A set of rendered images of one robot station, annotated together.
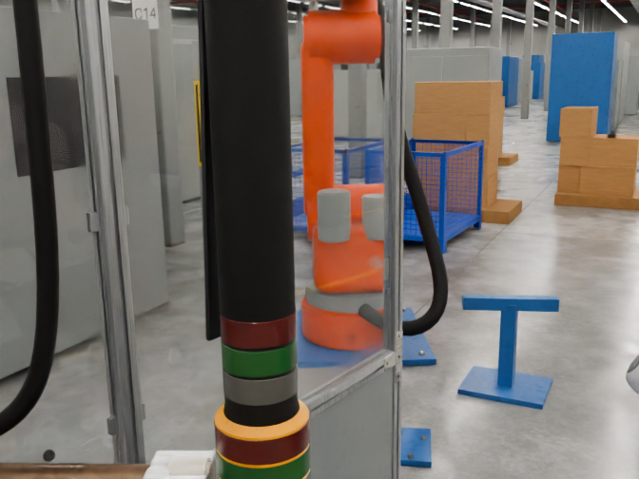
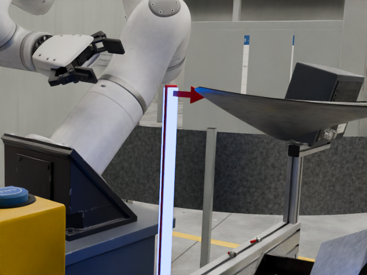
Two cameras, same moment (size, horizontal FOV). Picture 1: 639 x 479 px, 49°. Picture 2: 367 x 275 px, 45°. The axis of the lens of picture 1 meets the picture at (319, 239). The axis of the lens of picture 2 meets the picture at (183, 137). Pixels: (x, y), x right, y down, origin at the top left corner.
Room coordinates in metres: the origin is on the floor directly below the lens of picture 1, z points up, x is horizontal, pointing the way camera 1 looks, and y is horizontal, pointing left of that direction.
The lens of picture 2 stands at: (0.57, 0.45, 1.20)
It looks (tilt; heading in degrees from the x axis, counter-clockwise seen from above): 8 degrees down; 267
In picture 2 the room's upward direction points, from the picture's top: 3 degrees clockwise
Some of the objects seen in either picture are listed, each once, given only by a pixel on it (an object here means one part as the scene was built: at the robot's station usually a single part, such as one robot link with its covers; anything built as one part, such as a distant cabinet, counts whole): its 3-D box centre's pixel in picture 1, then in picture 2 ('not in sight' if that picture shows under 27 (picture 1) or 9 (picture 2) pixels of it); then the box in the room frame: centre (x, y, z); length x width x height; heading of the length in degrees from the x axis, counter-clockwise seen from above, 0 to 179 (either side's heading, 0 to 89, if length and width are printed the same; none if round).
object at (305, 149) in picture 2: not in sight; (311, 145); (0.19, -0.69, 1.04); 0.24 x 0.03 x 0.03; 52
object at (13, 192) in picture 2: not in sight; (7, 197); (0.73, 0.00, 1.08); 0.04 x 0.04 x 0.02
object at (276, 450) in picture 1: (262, 428); not in sight; (0.29, 0.03, 1.56); 0.04 x 0.04 x 0.01
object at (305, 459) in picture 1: (263, 453); not in sight; (0.29, 0.03, 1.55); 0.04 x 0.04 x 0.01
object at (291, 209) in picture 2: not in sight; (293, 183); (0.25, -0.61, 0.96); 0.03 x 0.03 x 0.20; 52
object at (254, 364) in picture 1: (259, 349); not in sight; (0.29, 0.03, 1.60); 0.03 x 0.03 x 0.01
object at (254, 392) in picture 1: (261, 376); not in sight; (0.29, 0.03, 1.59); 0.03 x 0.03 x 0.01
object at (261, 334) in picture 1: (258, 321); not in sight; (0.29, 0.03, 1.62); 0.03 x 0.03 x 0.01
